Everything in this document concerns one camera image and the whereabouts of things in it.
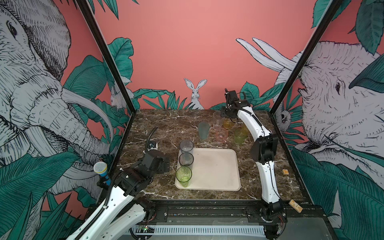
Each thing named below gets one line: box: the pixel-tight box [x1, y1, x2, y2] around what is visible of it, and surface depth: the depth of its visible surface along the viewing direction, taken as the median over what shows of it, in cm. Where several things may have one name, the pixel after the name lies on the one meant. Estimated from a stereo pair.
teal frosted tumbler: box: [198, 121, 210, 140], surface depth 106 cm
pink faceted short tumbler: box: [215, 127, 229, 143], surface depth 107 cm
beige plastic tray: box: [175, 148, 241, 192], surface depth 92 cm
